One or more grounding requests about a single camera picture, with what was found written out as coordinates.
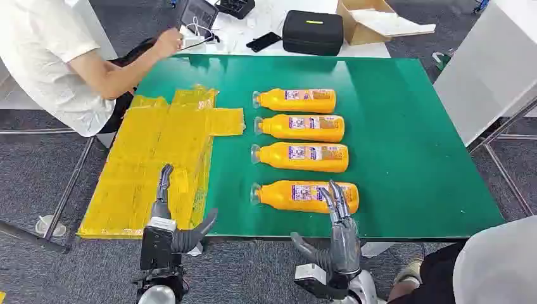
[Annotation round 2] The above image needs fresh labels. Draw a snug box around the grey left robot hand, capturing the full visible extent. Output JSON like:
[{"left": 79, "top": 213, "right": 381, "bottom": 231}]
[{"left": 150, "top": 163, "right": 219, "bottom": 254}]

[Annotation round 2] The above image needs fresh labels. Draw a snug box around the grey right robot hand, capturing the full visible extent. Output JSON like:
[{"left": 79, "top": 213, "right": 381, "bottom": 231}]
[{"left": 290, "top": 180, "right": 362, "bottom": 278}]

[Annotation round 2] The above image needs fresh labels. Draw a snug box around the orange drink bottle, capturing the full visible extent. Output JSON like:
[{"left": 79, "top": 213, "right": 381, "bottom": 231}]
[
  {"left": 250, "top": 180, "right": 360, "bottom": 215},
  {"left": 252, "top": 88, "right": 337, "bottom": 114},
  {"left": 250, "top": 141, "right": 350, "bottom": 174},
  {"left": 253, "top": 114, "right": 346, "bottom": 144}
]

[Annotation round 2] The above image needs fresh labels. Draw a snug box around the white table foot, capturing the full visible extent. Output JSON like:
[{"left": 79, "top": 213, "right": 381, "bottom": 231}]
[{"left": 360, "top": 242, "right": 395, "bottom": 258}]

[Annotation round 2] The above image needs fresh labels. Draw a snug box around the yellow plastic sheet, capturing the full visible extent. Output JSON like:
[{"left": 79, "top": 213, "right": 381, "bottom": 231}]
[{"left": 77, "top": 85, "right": 246, "bottom": 240}]

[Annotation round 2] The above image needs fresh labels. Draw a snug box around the green table mat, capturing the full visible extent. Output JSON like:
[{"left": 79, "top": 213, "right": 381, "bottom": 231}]
[{"left": 134, "top": 53, "right": 507, "bottom": 241}]

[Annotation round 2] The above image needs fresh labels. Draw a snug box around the clear plastic cup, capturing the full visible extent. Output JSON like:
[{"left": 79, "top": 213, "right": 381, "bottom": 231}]
[{"left": 34, "top": 215, "right": 67, "bottom": 238}]

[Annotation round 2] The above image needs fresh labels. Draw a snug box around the person's hand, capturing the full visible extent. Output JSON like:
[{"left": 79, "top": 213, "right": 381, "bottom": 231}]
[{"left": 153, "top": 27, "right": 184, "bottom": 60}]

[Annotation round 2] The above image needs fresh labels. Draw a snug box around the white cabinet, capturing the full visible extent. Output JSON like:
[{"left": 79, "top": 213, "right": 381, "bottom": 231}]
[{"left": 63, "top": 0, "right": 119, "bottom": 61}]

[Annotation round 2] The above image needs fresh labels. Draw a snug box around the black smartphone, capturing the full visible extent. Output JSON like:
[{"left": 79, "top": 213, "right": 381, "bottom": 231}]
[{"left": 246, "top": 31, "right": 282, "bottom": 53}]

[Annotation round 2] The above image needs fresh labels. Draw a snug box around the dark tablet screen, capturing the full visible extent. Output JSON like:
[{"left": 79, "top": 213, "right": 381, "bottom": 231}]
[{"left": 176, "top": 0, "right": 220, "bottom": 32}]

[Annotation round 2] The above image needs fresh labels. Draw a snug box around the seated person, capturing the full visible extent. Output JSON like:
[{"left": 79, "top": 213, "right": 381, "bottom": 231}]
[{"left": 0, "top": 0, "right": 186, "bottom": 138}]

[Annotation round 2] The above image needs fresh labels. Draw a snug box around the black controller device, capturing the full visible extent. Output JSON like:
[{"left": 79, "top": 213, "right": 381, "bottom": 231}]
[{"left": 216, "top": 0, "right": 256, "bottom": 20}]

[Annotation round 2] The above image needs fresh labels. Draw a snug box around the green and white floor object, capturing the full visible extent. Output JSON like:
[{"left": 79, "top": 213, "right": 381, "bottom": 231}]
[{"left": 432, "top": 49, "right": 456, "bottom": 72}]

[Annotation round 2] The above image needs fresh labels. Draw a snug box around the black zip case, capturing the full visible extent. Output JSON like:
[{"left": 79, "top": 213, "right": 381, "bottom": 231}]
[{"left": 282, "top": 9, "right": 345, "bottom": 57}]

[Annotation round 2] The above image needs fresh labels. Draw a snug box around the cardboard box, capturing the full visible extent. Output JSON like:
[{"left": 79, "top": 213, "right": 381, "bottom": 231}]
[{"left": 335, "top": 0, "right": 395, "bottom": 46}]

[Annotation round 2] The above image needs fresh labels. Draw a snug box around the white side table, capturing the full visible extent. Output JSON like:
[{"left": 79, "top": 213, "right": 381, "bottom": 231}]
[{"left": 433, "top": 0, "right": 537, "bottom": 148}]

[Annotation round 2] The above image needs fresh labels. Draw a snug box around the white flat board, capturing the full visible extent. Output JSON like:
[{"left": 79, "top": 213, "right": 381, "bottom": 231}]
[{"left": 349, "top": 8, "right": 436, "bottom": 38}]

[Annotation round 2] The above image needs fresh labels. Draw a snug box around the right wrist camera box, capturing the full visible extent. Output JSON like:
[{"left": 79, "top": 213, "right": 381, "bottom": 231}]
[{"left": 293, "top": 263, "right": 336, "bottom": 301}]

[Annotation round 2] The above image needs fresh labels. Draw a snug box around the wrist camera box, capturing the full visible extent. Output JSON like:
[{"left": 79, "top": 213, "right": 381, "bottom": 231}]
[
  {"left": 139, "top": 217, "right": 179, "bottom": 270},
  {"left": 293, "top": 263, "right": 336, "bottom": 301}
]

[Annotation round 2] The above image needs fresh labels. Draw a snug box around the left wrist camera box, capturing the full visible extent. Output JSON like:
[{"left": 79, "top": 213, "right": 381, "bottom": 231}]
[{"left": 139, "top": 217, "right": 179, "bottom": 270}]

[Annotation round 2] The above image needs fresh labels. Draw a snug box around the metal chair frame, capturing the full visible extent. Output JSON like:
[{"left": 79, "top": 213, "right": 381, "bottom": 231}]
[{"left": 0, "top": 127, "right": 96, "bottom": 255}]

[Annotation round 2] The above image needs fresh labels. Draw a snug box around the black cable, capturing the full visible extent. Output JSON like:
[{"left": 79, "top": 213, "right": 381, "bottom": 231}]
[{"left": 180, "top": 33, "right": 221, "bottom": 52}]

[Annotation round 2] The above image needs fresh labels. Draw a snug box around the white cable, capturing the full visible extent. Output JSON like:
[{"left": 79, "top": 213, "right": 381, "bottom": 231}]
[{"left": 186, "top": 16, "right": 215, "bottom": 43}]

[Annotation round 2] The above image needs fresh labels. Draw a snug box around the metal side table frame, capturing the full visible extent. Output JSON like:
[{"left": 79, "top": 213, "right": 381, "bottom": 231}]
[{"left": 467, "top": 97, "right": 537, "bottom": 218}]

